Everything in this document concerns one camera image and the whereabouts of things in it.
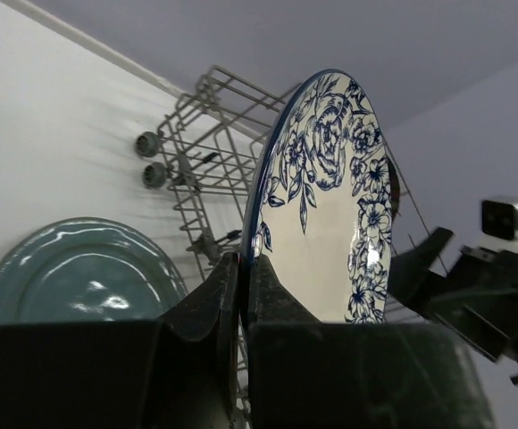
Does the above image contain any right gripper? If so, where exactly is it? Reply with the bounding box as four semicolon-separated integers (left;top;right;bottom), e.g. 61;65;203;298
388;227;518;362

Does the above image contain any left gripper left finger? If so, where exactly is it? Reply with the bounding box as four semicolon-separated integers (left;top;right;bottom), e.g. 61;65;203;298
0;253;238;428

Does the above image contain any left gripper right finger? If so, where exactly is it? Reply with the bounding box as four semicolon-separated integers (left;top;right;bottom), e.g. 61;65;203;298
247;256;494;428

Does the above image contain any blue floral plate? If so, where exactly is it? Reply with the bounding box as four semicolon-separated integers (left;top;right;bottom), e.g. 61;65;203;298
241;69;393;324

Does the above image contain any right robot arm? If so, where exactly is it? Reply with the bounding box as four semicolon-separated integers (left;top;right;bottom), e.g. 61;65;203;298
388;228;518;385

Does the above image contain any teal plate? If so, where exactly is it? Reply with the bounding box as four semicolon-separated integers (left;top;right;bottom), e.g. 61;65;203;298
0;217;188;325

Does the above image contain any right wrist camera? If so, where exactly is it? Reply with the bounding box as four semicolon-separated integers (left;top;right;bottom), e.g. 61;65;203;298
480;196;518;241

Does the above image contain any grey wire dish rack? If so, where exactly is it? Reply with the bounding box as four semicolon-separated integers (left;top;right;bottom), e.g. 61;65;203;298
134;64;447;429

